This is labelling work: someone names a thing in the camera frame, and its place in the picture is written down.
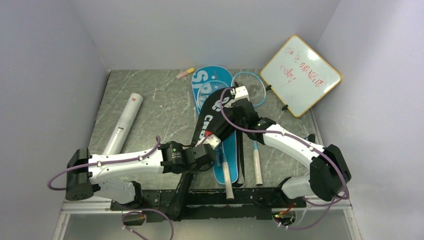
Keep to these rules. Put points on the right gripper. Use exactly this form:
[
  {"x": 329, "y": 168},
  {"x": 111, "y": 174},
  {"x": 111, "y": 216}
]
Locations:
[{"x": 235, "y": 118}]

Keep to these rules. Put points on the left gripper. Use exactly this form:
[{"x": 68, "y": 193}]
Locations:
[{"x": 196, "y": 169}]

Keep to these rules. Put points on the blue white badminton racket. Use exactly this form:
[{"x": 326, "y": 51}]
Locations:
[{"x": 257, "y": 95}]

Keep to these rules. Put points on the black racket cover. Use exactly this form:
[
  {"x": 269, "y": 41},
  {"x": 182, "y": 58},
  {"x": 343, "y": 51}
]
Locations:
[{"x": 210, "y": 119}]

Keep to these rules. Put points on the white shuttlecock tube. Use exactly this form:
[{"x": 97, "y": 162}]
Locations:
[{"x": 123, "y": 125}]

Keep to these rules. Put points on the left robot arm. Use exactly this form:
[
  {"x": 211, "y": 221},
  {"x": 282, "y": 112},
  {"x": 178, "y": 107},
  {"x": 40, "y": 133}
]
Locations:
[{"x": 90, "y": 173}]

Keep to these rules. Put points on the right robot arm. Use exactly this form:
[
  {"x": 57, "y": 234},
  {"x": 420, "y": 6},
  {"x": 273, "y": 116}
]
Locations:
[{"x": 328, "y": 172}]

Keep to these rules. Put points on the blue racket cover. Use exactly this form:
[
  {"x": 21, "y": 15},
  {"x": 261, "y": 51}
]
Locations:
[{"x": 205, "y": 81}]

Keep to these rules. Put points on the white dry erase board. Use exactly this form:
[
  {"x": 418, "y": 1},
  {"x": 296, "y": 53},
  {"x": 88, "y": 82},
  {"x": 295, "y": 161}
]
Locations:
[{"x": 299, "y": 76}]

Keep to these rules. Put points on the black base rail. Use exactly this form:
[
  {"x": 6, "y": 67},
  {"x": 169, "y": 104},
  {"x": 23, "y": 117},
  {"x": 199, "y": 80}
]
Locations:
[{"x": 202, "y": 204}]

